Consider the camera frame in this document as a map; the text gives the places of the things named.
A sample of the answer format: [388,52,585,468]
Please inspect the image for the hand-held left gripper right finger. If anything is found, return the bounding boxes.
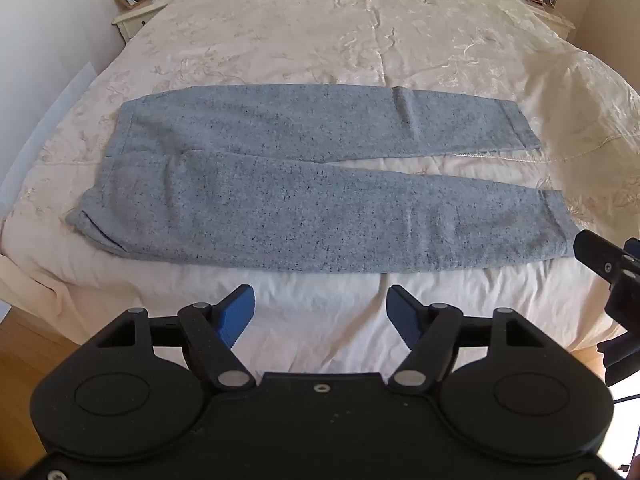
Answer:
[387,284,547,394]

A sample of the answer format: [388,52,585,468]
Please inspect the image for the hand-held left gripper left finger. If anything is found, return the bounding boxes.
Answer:
[95,284,257,392]

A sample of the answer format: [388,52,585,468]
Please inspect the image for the grey pants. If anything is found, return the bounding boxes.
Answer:
[65,85,576,276]

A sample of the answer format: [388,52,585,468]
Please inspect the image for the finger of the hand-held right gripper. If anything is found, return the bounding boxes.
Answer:
[573,230,640,288]

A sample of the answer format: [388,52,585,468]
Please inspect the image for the cream nightstand with speaker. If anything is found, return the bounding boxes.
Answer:
[524,2,577,41]

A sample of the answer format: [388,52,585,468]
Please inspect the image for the cream embroidered bedspread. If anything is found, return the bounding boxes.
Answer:
[0,0,640,376]

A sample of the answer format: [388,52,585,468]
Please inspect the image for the cream nightstand with clock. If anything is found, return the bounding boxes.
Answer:
[111,0,169,44]

